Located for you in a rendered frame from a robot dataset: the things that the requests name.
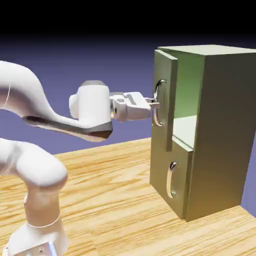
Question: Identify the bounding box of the green cabinet door with handle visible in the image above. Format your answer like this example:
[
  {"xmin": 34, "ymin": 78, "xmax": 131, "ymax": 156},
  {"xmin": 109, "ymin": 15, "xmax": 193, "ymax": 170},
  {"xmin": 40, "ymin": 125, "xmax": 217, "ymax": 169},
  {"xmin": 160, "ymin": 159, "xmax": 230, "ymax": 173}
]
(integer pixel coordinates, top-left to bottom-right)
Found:
[{"xmin": 151, "ymin": 49, "xmax": 179, "ymax": 152}]

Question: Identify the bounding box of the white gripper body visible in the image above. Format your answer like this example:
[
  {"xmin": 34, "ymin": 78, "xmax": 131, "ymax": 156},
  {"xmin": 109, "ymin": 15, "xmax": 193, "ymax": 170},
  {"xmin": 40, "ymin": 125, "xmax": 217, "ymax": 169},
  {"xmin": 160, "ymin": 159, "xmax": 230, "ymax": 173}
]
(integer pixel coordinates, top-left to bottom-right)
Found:
[{"xmin": 122, "ymin": 91, "xmax": 152, "ymax": 121}]

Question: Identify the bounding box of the curved silver door handle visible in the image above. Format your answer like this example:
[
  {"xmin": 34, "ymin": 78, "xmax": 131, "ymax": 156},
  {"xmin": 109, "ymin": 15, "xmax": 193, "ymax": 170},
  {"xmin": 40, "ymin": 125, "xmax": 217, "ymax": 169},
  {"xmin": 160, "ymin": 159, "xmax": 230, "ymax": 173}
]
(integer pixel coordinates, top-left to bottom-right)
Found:
[
  {"xmin": 152, "ymin": 79, "xmax": 167, "ymax": 128},
  {"xmin": 166, "ymin": 161, "xmax": 179, "ymax": 199}
]

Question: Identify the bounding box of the green painted cabinet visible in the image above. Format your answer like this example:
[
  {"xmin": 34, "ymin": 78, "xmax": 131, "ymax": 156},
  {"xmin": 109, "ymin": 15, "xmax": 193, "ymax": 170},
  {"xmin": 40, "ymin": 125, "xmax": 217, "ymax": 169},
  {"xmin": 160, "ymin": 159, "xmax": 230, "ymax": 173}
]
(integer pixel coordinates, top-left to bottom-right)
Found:
[{"xmin": 149, "ymin": 45, "xmax": 256, "ymax": 222}]

